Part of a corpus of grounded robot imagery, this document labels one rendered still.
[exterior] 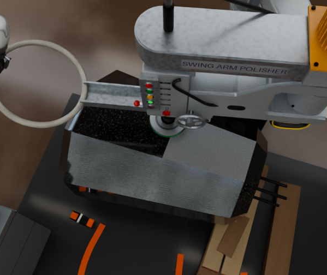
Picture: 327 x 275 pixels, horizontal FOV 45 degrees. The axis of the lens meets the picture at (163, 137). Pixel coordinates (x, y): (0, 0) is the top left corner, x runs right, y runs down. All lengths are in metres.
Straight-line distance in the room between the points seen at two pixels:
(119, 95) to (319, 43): 1.04
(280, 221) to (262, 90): 1.49
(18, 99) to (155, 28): 2.21
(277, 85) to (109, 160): 1.09
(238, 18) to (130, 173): 1.14
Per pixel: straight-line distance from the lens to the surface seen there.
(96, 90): 2.13
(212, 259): 2.76
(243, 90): 1.72
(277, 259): 2.96
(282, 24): 1.60
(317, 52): 1.54
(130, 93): 2.10
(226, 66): 1.52
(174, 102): 1.81
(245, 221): 2.81
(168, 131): 2.20
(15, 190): 3.27
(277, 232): 2.98
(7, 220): 2.37
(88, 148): 2.33
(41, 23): 3.93
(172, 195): 2.30
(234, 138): 2.28
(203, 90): 1.74
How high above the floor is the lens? 2.96
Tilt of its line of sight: 68 degrees down
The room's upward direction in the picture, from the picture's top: 2 degrees counter-clockwise
